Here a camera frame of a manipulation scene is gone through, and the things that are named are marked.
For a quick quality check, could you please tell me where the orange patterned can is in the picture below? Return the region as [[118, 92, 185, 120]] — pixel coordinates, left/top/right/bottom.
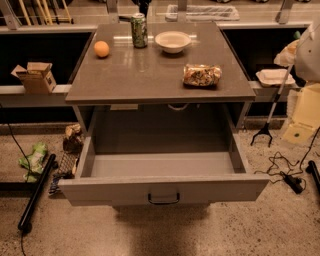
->
[[183, 64, 222, 87]]

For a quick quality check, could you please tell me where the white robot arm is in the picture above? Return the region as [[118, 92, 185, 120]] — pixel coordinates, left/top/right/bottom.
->
[[274, 18, 320, 144]]

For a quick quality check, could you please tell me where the open grey top drawer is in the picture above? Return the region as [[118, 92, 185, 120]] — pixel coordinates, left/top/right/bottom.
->
[[59, 104, 268, 206]]

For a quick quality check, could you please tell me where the green patterned soda can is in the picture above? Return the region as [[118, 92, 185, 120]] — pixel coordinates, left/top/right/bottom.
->
[[131, 13, 148, 48]]

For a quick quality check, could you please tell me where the grey cabinet table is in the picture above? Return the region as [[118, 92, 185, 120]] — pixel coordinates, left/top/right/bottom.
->
[[65, 21, 257, 134]]

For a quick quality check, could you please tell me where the white bowl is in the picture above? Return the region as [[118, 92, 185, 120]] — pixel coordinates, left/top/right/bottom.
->
[[154, 31, 191, 54]]

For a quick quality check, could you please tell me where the brown crumpled snack bag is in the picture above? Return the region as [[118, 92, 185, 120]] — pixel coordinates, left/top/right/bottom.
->
[[63, 124, 83, 153]]

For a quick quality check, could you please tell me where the orange fruit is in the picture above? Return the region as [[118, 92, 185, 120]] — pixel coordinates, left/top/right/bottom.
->
[[94, 41, 110, 58]]

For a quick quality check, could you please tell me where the dark patterned snack packet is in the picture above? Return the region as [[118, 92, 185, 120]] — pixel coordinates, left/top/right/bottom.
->
[[48, 153, 79, 196]]

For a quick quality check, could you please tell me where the grabber reacher tool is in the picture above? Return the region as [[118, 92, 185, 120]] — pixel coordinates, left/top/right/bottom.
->
[[250, 31, 303, 148]]

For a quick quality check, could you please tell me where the white foam takeout container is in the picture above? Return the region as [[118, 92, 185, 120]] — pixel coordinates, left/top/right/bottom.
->
[[256, 69, 287, 87]]

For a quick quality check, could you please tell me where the clear plastic tray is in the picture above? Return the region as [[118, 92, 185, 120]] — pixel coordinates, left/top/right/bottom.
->
[[165, 4, 240, 22]]

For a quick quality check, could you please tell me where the small cardboard box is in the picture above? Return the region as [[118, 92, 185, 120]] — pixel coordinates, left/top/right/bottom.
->
[[11, 62, 56, 94]]

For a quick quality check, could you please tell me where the green snack bag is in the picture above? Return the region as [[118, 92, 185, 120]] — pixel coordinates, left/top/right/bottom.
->
[[18, 142, 48, 183]]

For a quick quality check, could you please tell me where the black right base leg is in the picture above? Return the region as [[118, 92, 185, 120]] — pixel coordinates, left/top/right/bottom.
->
[[306, 160, 320, 194]]

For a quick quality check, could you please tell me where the black base leg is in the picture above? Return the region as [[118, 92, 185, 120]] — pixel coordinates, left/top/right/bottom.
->
[[306, 160, 320, 194], [18, 154, 56, 233]]

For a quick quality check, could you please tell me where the black left base leg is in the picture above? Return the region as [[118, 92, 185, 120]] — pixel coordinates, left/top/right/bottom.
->
[[18, 154, 56, 233]]

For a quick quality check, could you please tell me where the black drawer handle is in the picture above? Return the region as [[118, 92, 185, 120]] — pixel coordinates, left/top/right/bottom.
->
[[147, 193, 180, 206]]

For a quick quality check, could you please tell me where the black cable with adapter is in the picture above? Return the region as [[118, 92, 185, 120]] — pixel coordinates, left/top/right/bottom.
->
[[254, 126, 320, 195]]

